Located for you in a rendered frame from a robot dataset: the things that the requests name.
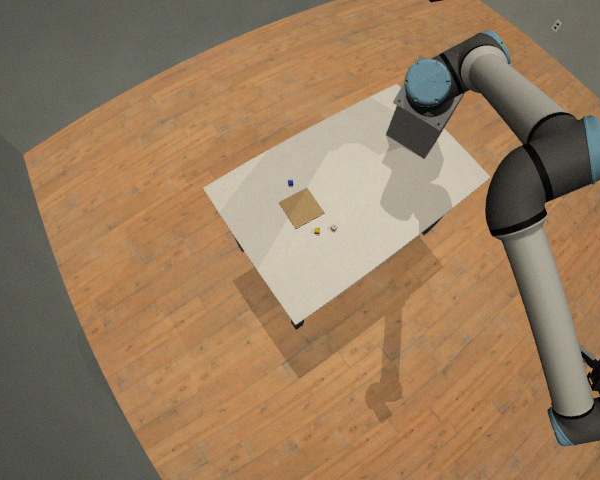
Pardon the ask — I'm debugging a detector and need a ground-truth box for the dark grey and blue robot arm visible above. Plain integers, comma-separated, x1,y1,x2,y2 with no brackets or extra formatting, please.
405,30,600,446

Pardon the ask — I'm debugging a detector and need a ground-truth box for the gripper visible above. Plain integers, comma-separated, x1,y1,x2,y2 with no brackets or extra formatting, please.
579,344,600,394

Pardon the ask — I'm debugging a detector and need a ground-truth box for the tan flat mat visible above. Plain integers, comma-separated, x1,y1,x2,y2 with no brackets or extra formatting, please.
279,188,325,229

